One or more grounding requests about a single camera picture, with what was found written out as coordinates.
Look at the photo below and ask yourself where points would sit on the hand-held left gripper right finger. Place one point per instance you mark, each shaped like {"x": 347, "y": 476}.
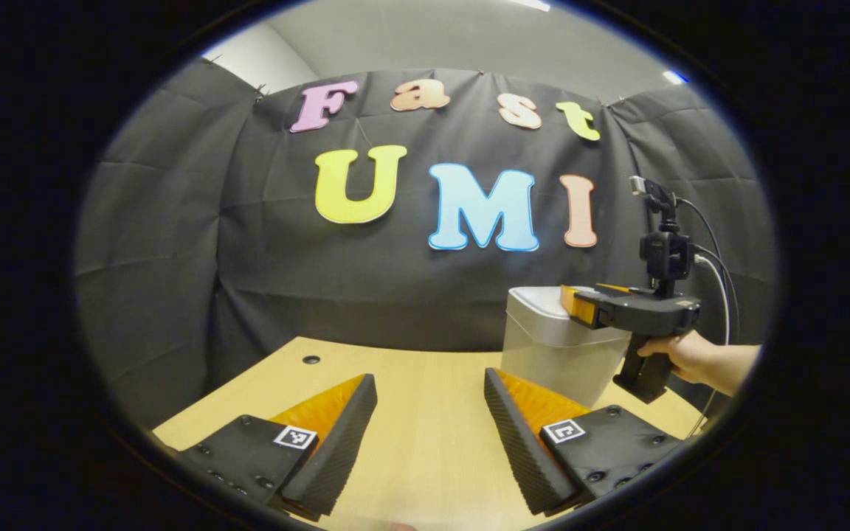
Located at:
{"x": 521, "y": 450}

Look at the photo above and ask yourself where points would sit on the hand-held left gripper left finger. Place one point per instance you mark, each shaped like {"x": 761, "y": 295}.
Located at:
{"x": 340, "y": 450}

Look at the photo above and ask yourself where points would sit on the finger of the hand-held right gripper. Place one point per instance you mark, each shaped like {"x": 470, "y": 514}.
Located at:
{"x": 580, "y": 306}
{"x": 613, "y": 288}

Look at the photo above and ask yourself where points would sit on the white desktop garbage bin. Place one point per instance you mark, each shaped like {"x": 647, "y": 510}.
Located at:
{"x": 550, "y": 361}

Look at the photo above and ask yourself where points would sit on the wooden desktop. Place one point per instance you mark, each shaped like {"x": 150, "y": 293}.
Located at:
{"x": 432, "y": 413}

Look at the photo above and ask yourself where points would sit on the black backdrop cloth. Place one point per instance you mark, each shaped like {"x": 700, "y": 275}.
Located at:
{"x": 285, "y": 280}

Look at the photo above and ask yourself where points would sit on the small ceiling light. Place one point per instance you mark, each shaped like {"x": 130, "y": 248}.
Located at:
{"x": 674, "y": 77}

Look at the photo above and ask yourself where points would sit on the large ceiling light panel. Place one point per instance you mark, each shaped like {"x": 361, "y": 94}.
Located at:
{"x": 530, "y": 4}

